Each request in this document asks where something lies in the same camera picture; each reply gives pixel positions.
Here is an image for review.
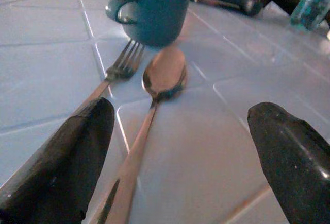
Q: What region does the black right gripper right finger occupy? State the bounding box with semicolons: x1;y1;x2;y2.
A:
247;101;330;224

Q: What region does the teal ceramic mug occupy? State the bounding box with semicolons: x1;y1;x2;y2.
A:
105;0;197;48

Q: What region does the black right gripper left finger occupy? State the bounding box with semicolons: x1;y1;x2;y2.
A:
0;97;116;224

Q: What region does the clear glass bottle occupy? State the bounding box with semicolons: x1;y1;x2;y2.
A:
290;0;330;31

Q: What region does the silver metal spoon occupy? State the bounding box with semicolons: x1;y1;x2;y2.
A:
90;46;188;224

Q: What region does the silver metal fork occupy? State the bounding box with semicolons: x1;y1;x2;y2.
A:
73;39;145;115

